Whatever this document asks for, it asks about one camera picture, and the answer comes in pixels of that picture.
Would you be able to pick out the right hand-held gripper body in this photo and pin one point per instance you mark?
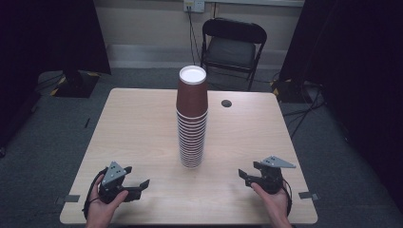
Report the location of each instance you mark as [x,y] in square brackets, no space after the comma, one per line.
[271,177]

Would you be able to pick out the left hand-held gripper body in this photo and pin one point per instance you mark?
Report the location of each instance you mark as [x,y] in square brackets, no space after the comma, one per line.
[114,175]

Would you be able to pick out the stack of brown paper cups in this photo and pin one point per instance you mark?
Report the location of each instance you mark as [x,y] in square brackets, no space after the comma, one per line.
[191,142]

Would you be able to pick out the person's right hand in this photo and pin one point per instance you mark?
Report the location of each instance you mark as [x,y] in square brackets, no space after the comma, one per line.
[274,202]

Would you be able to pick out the person's left hand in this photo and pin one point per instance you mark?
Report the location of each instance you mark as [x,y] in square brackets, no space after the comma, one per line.
[101,207]

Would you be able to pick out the grey tape strip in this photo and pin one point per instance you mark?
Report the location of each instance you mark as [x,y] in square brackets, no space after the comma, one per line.
[71,199]
[306,195]

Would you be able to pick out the small black floor object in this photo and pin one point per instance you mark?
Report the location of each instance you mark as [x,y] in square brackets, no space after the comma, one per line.
[87,123]

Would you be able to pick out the black table grommet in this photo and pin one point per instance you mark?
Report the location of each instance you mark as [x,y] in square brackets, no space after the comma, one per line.
[226,103]

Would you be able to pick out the black stand base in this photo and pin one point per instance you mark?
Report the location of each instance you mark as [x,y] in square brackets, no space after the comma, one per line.
[77,84]
[290,91]

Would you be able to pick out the black folding chair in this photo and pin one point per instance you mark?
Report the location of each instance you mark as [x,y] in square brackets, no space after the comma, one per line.
[231,47]

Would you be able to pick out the dark curtain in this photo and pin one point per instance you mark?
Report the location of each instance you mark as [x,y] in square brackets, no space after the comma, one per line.
[355,79]
[47,38]

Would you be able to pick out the white wall socket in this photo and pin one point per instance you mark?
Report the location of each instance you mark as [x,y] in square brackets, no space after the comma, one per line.
[194,5]

